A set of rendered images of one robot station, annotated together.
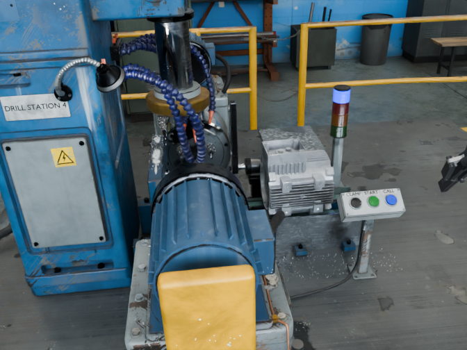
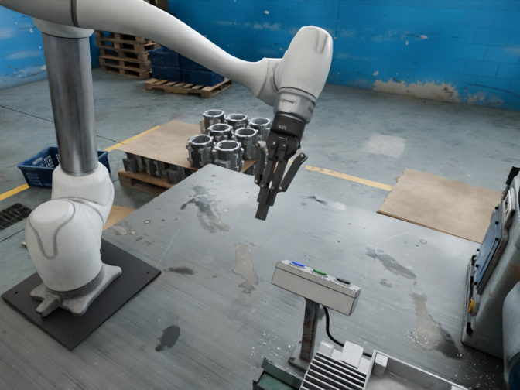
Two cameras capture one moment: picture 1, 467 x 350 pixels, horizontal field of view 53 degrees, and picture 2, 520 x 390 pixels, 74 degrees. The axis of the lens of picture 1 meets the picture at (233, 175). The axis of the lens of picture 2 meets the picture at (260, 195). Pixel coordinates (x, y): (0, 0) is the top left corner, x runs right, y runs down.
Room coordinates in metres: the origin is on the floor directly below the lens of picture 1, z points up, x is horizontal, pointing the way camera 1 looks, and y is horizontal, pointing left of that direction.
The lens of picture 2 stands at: (1.58, -0.19, 1.59)
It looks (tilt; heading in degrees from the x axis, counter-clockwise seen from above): 33 degrees down; 215
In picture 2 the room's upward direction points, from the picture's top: straight up
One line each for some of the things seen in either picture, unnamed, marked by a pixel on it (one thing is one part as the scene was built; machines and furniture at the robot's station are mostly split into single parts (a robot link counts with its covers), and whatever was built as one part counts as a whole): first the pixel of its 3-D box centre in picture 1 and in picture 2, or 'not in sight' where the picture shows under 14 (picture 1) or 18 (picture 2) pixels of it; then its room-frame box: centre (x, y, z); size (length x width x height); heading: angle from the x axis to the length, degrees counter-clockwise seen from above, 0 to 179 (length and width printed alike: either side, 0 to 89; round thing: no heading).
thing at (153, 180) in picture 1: (151, 205); not in sight; (1.25, 0.26, 0.97); 0.30 x 0.11 x 0.34; 5
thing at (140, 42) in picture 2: not in sight; (136, 46); (-2.81, -6.05, 0.45); 1.26 x 0.86 x 0.89; 94
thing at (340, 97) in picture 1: (341, 94); not in sight; (1.61, -0.40, 1.19); 0.06 x 0.06 x 0.04
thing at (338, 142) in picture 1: (338, 139); not in sight; (1.61, -0.40, 1.01); 0.08 x 0.08 x 0.42; 5
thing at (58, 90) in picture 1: (86, 80); not in sight; (1.01, 0.32, 1.46); 0.18 x 0.11 x 0.13; 95
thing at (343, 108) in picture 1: (340, 106); not in sight; (1.61, -0.40, 1.14); 0.06 x 0.06 x 0.04
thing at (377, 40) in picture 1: (374, 39); not in sight; (6.19, -1.92, 0.30); 0.39 x 0.39 x 0.60
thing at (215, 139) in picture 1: (194, 139); not in sight; (1.59, 0.14, 1.04); 0.41 x 0.25 x 0.25; 5
